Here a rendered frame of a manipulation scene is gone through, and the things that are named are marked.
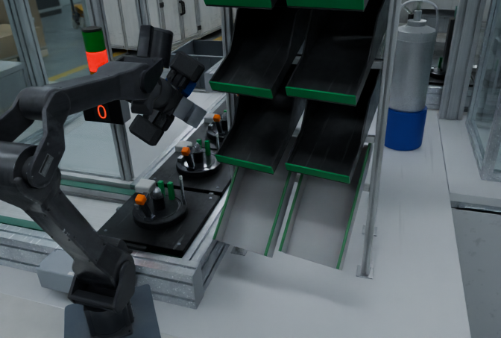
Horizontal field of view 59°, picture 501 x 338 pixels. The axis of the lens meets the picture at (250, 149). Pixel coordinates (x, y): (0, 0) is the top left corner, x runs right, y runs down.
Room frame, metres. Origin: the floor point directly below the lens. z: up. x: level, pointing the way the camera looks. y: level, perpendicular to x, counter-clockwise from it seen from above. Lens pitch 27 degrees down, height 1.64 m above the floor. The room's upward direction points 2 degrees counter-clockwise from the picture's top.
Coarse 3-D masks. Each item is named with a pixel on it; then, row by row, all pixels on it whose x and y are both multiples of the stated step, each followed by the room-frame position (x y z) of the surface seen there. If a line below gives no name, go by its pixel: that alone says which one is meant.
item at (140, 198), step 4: (144, 192) 0.91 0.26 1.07; (136, 196) 0.88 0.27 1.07; (140, 196) 0.88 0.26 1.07; (144, 196) 0.88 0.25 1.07; (136, 200) 0.87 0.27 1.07; (140, 200) 0.87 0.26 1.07; (144, 200) 0.87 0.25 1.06; (140, 204) 0.87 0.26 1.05; (144, 204) 0.88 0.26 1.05; (144, 208) 0.88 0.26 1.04; (148, 208) 0.89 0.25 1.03; (144, 212) 0.89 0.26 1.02; (148, 212) 0.89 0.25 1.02; (148, 216) 0.89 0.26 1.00
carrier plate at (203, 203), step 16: (176, 192) 1.05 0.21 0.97; (192, 192) 1.05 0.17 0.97; (128, 208) 0.98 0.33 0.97; (192, 208) 0.97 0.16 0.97; (208, 208) 0.97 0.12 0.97; (112, 224) 0.91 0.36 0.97; (128, 224) 0.91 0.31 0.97; (192, 224) 0.90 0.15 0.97; (128, 240) 0.85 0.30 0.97; (144, 240) 0.84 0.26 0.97; (160, 240) 0.84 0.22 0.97; (176, 240) 0.84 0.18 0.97; (192, 240) 0.85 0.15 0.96
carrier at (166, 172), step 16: (208, 144) 1.22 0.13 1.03; (176, 160) 1.24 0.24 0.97; (192, 160) 1.19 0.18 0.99; (208, 160) 1.19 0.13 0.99; (160, 176) 1.14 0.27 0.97; (176, 176) 1.14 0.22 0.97; (192, 176) 1.12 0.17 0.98; (208, 176) 1.13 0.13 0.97; (224, 176) 1.13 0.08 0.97; (208, 192) 1.05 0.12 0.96; (224, 192) 1.06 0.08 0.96
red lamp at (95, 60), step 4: (88, 52) 1.10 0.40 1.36; (92, 52) 1.10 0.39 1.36; (96, 52) 1.10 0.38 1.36; (100, 52) 1.10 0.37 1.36; (104, 52) 1.11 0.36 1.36; (88, 56) 1.10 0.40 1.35; (92, 56) 1.10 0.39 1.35; (96, 56) 1.10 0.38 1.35; (100, 56) 1.10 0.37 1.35; (104, 56) 1.11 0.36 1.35; (88, 60) 1.11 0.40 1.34; (92, 60) 1.10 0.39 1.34; (96, 60) 1.10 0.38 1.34; (100, 60) 1.10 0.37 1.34; (104, 60) 1.11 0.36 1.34; (92, 64) 1.10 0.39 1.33; (96, 64) 1.10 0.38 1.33; (100, 64) 1.10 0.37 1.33; (92, 68) 1.10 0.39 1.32; (96, 68) 1.10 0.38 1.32
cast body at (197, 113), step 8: (184, 96) 0.84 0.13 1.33; (184, 104) 0.84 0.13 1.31; (192, 104) 0.85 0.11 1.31; (176, 112) 0.83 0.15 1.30; (184, 112) 0.84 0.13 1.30; (192, 112) 0.84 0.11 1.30; (200, 112) 0.84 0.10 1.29; (184, 120) 0.83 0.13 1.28; (192, 120) 0.83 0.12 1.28; (200, 120) 0.84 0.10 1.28
